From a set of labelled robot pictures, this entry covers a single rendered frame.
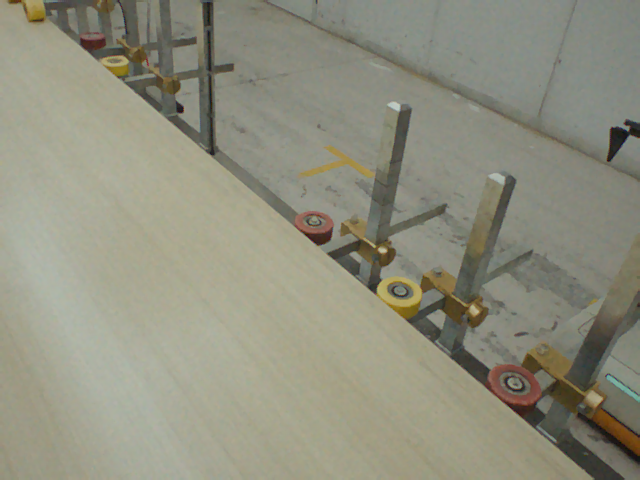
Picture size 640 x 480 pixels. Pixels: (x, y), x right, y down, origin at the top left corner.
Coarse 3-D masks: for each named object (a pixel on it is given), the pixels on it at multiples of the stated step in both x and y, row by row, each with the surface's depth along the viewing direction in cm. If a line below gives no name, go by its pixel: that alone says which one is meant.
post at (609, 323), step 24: (624, 264) 83; (624, 288) 84; (600, 312) 89; (624, 312) 85; (600, 336) 90; (576, 360) 95; (600, 360) 91; (576, 384) 96; (552, 408) 102; (552, 432) 104
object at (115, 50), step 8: (144, 40) 209; (152, 40) 210; (176, 40) 214; (184, 40) 216; (192, 40) 218; (104, 48) 200; (112, 48) 201; (120, 48) 203; (144, 48) 208; (152, 48) 210; (96, 56) 199; (104, 56) 200; (112, 56) 202
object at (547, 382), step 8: (632, 320) 112; (624, 328) 111; (576, 344) 106; (568, 352) 104; (576, 352) 104; (536, 376) 99; (544, 376) 99; (544, 384) 97; (552, 384) 98; (544, 392) 97
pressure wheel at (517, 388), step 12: (492, 372) 90; (504, 372) 91; (516, 372) 91; (528, 372) 91; (492, 384) 88; (504, 384) 89; (516, 384) 88; (528, 384) 89; (504, 396) 87; (516, 396) 87; (528, 396) 87; (540, 396) 87; (516, 408) 86; (528, 408) 87
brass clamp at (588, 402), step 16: (528, 352) 102; (528, 368) 102; (544, 368) 100; (560, 368) 99; (560, 384) 98; (592, 384) 97; (560, 400) 99; (576, 400) 96; (592, 400) 95; (592, 416) 97
